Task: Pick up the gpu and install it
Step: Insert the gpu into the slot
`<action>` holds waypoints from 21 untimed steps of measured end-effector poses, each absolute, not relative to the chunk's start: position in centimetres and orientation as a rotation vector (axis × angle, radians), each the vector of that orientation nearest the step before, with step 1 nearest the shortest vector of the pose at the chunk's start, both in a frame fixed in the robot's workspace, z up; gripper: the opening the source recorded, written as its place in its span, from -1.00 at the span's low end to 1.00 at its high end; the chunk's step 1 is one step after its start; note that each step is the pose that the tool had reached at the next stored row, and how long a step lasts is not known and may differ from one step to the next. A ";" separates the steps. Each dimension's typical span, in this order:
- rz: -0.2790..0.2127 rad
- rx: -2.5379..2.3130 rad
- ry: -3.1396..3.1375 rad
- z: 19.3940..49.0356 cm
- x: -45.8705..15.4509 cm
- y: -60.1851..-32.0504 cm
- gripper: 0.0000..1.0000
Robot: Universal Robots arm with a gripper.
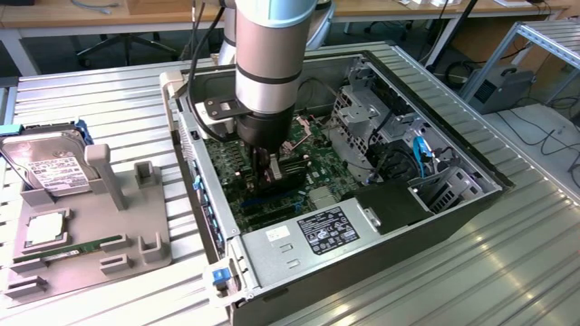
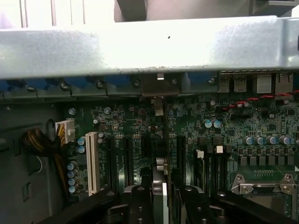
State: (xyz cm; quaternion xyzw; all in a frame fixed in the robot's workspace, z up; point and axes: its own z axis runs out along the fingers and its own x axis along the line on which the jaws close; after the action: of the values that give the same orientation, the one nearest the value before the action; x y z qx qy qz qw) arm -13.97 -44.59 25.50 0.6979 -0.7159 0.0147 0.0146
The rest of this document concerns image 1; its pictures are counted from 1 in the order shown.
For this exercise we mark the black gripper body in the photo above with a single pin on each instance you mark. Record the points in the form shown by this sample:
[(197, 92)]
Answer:
[(265, 132)]

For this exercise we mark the black graphics card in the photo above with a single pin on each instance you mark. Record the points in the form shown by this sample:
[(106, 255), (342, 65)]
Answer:
[(290, 180)]

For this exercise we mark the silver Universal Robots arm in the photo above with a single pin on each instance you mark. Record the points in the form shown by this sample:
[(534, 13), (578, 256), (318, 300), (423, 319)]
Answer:
[(273, 51)]

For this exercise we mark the green motherboard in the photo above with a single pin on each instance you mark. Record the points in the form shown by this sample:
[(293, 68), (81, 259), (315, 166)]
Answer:
[(326, 163)]

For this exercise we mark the black expansion slot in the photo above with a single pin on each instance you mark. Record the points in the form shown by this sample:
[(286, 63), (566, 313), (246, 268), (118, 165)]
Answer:
[(273, 217)]

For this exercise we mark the silver chipset heat sink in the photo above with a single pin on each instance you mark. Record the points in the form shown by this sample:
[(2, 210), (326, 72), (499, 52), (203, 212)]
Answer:
[(326, 197)]

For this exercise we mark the silver disk bay cage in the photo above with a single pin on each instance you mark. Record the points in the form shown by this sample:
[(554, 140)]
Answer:
[(358, 115)]

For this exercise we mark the silver power supply unit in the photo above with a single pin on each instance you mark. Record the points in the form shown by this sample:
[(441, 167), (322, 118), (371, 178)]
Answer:
[(281, 251)]

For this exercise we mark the black fan shroud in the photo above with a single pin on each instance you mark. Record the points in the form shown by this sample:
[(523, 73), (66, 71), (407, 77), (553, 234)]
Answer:
[(390, 203)]

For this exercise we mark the blue case latch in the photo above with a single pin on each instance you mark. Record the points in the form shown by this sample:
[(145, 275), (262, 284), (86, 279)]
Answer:
[(221, 275)]

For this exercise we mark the black open PC case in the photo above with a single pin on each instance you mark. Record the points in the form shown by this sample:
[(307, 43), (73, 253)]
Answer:
[(409, 244)]

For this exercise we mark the blue disk caddy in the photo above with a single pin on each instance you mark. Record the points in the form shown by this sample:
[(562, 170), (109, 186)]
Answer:
[(82, 127)]

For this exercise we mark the grey parts rack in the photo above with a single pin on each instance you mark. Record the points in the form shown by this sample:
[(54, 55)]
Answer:
[(91, 220)]

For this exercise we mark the black office chair base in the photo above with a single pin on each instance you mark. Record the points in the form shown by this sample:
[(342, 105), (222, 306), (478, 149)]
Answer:
[(401, 25), (127, 40)]

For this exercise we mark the brown box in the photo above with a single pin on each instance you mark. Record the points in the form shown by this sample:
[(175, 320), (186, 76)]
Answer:
[(159, 6)]

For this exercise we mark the long wooden desk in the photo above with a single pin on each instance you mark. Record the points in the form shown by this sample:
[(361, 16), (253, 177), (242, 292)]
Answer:
[(386, 12)]

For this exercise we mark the silver hard disk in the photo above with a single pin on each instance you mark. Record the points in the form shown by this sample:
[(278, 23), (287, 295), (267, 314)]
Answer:
[(50, 159)]

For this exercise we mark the silver CPU chip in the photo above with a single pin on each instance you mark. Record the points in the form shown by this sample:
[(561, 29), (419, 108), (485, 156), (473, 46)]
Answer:
[(46, 231)]

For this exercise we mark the green RAM stick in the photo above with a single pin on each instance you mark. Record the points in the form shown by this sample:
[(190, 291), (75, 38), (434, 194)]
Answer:
[(59, 254)]

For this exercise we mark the black slanted pole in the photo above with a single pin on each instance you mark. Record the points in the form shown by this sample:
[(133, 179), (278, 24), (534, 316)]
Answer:
[(458, 23)]

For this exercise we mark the grey box device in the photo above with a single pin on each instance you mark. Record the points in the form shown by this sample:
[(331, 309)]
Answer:
[(507, 88)]

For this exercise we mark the small white box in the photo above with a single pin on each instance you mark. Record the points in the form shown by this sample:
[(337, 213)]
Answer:
[(446, 2)]

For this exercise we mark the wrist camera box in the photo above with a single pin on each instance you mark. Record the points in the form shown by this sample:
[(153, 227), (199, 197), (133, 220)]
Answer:
[(222, 107)]

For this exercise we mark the aluminium frame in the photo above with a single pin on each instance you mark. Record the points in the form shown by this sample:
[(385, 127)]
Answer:
[(545, 37)]

